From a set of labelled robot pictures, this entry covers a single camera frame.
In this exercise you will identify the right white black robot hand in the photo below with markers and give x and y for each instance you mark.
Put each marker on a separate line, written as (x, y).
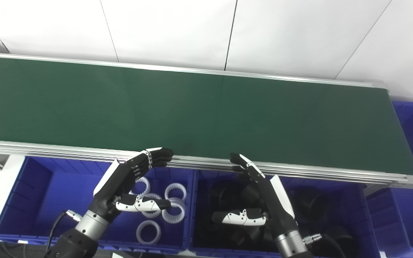
(276, 204)

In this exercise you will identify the green conveyor belt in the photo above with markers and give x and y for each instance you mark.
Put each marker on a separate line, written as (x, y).
(192, 114)
(299, 171)

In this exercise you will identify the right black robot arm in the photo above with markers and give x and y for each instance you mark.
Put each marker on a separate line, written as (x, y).
(289, 245)

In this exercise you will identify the black cylindrical plastic part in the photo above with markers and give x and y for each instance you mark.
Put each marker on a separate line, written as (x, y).
(224, 195)
(339, 240)
(312, 204)

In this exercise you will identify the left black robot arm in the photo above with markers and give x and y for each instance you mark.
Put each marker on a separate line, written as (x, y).
(84, 229)

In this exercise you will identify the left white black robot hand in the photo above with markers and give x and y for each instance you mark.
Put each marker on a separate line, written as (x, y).
(113, 190)

